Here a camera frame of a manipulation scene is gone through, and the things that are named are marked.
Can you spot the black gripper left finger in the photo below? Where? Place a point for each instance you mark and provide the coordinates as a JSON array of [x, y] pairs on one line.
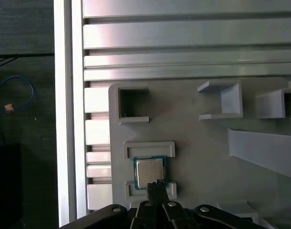
[[143, 214]]

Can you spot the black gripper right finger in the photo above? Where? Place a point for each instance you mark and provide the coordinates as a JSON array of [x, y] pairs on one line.
[[176, 214]]

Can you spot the silver CPU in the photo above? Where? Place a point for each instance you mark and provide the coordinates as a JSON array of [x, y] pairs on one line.
[[148, 171]]

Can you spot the grey parts rack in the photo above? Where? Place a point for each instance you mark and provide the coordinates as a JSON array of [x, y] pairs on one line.
[[195, 148]]

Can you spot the small brown tag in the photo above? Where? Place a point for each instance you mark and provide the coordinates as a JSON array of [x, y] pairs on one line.
[[9, 107]]

